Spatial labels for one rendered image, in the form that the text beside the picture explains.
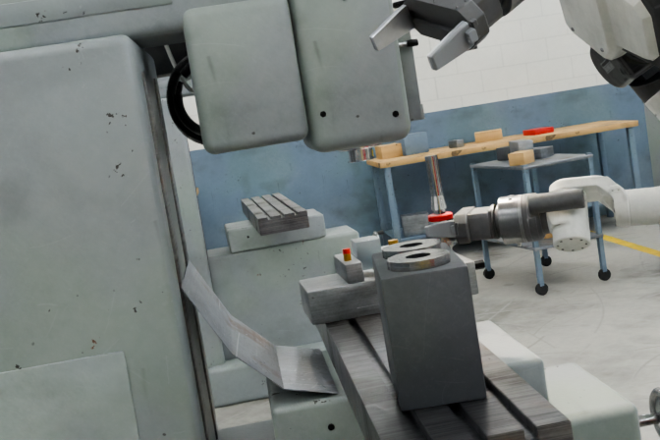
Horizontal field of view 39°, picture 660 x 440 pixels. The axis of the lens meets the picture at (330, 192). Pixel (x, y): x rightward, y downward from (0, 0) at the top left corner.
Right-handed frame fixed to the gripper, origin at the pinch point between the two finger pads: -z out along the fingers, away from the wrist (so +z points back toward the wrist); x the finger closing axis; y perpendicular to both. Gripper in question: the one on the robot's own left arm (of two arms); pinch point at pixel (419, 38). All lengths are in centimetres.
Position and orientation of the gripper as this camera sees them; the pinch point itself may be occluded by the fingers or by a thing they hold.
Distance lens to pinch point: 109.6
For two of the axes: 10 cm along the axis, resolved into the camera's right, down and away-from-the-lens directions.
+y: -3.7, -7.1, -5.9
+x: -5.7, -3.3, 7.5
